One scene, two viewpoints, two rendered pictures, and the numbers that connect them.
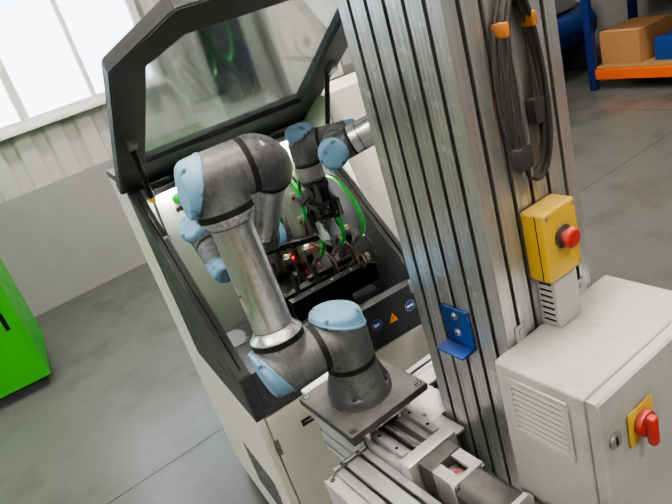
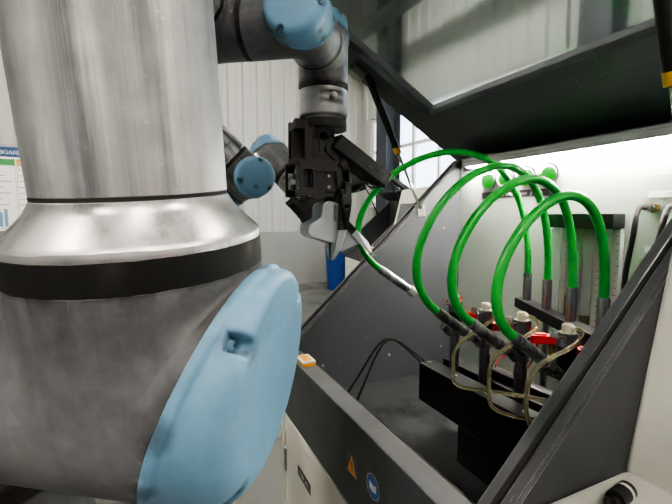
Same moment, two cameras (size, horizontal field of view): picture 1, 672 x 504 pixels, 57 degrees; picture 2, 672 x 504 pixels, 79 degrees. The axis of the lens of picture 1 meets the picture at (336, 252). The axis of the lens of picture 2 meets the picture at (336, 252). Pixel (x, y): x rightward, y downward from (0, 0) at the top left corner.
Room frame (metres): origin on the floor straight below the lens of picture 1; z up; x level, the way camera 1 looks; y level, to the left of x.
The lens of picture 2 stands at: (1.66, -0.63, 1.28)
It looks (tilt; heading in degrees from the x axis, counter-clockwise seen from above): 5 degrees down; 89
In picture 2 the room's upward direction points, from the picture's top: straight up
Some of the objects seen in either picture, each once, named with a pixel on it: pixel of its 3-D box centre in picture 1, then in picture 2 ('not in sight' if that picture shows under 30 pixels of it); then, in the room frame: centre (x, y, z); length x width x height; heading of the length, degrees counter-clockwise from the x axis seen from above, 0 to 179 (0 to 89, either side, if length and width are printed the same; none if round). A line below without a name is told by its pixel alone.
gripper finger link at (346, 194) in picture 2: not in sight; (339, 201); (1.67, -0.01, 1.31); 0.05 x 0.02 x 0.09; 114
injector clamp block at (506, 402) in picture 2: (333, 294); (498, 429); (1.96, 0.05, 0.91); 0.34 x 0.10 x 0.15; 114
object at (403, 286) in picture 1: (341, 342); (349, 445); (1.69, 0.07, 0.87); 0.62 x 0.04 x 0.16; 114
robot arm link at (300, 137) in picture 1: (303, 144); (322, 53); (1.65, 0.00, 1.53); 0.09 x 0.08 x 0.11; 78
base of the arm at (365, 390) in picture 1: (355, 373); not in sight; (1.19, 0.04, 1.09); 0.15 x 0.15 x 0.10
